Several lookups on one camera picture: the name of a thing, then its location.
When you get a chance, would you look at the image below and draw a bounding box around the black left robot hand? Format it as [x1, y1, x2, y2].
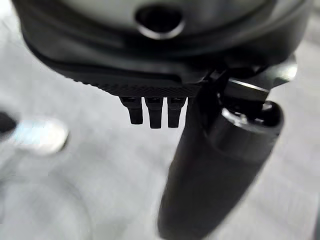
[11, 0, 312, 240]

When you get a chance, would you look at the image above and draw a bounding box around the robot's dark foot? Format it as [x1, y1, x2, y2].
[0, 111, 70, 157]

